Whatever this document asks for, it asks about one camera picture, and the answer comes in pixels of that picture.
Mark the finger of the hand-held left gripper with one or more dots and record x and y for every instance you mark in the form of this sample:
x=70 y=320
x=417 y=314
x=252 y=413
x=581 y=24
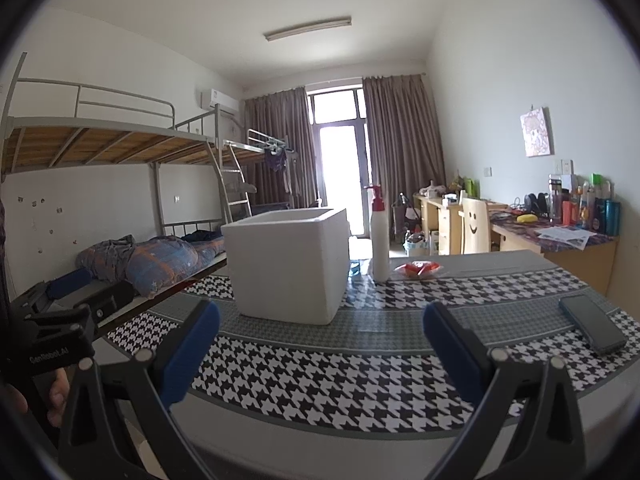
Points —
x=70 y=281
x=110 y=302

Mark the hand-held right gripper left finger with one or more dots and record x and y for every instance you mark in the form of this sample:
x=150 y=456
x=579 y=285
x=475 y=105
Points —
x=190 y=355

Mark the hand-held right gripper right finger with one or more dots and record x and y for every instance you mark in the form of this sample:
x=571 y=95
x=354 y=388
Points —
x=452 y=355

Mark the white foam box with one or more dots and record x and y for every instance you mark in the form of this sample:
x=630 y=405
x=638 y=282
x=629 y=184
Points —
x=285 y=270

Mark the person's left hand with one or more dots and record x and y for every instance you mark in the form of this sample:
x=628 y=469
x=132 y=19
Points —
x=59 y=395

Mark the grey crumpled garment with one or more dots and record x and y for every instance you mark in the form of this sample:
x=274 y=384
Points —
x=107 y=255

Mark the blue plaid quilt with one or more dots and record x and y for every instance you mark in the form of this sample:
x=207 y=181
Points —
x=160 y=265

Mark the red snack packet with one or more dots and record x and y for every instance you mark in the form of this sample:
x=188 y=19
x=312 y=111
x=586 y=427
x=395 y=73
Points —
x=417 y=269

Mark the white waste bin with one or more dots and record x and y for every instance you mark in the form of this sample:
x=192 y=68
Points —
x=415 y=245

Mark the wooden chair with smiley face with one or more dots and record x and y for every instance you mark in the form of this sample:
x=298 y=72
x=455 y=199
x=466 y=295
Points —
x=475 y=227

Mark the houndstooth tablecloth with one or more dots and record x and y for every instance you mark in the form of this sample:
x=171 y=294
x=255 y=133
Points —
x=325 y=385

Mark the wooden desk with drawers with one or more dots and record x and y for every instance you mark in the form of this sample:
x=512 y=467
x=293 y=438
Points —
x=435 y=225

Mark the white pump bottle red cap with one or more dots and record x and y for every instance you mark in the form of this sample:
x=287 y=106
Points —
x=380 y=245

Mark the black smartphone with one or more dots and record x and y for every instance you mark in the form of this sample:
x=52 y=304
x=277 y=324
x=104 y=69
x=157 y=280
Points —
x=592 y=322

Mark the metal bunk bed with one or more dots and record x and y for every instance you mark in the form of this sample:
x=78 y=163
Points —
x=260 y=142
x=100 y=140

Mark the wooden desk with patterned cover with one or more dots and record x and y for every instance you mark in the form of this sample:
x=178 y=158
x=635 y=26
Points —
x=565 y=260

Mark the black folding stand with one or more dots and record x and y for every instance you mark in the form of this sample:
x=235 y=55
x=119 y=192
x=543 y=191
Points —
x=405 y=210

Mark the yellow banana-shaped object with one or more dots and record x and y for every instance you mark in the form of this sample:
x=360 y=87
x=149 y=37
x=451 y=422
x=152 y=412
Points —
x=527 y=218

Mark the printed papers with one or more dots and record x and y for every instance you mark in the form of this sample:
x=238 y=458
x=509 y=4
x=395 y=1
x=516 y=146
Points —
x=567 y=236

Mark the pile of small desk items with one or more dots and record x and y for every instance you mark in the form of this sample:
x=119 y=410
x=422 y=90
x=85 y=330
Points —
x=440 y=187

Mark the green packet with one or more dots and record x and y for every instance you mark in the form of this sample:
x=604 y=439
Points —
x=471 y=187

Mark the black headphones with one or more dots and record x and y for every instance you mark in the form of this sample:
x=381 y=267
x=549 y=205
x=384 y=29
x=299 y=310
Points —
x=535 y=205

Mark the grey towel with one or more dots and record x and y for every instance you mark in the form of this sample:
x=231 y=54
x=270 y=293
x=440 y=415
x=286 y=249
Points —
x=242 y=188

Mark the metal bunk ladder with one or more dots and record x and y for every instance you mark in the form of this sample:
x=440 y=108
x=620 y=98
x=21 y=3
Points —
x=232 y=170

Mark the row of toiletry bottles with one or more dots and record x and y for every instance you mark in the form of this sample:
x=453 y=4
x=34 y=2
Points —
x=590 y=210

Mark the dark hanging clothes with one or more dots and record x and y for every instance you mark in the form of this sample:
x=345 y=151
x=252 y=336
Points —
x=277 y=165

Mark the glass balcony door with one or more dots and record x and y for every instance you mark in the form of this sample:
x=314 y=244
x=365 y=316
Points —
x=340 y=170

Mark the brown curtain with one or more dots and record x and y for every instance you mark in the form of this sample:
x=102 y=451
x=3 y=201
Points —
x=275 y=120
x=405 y=135

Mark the white air conditioner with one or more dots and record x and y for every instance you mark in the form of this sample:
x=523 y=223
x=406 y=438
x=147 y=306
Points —
x=220 y=101

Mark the ceiling tube light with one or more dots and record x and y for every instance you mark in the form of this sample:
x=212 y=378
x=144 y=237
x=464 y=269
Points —
x=307 y=29

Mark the white double wall socket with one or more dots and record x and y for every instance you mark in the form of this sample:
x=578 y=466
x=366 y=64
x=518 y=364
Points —
x=567 y=166

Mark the pink cartoon wall picture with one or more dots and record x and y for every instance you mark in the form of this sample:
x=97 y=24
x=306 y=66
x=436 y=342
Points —
x=536 y=132

